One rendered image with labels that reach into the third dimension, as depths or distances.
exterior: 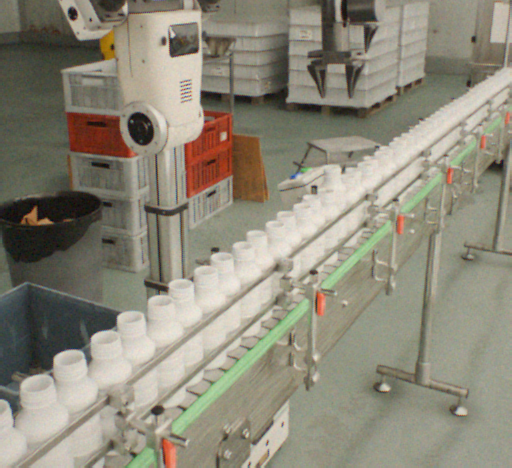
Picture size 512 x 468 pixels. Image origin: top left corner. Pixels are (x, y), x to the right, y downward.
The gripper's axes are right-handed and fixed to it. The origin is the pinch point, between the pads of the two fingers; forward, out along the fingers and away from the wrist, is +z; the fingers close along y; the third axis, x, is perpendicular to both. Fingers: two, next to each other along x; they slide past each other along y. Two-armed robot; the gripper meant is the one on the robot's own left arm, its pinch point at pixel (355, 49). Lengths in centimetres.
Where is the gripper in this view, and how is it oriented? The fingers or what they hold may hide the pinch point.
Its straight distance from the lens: 192.8
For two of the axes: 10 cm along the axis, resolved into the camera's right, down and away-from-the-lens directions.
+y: -8.7, -1.6, 4.6
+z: 0.1, 9.4, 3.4
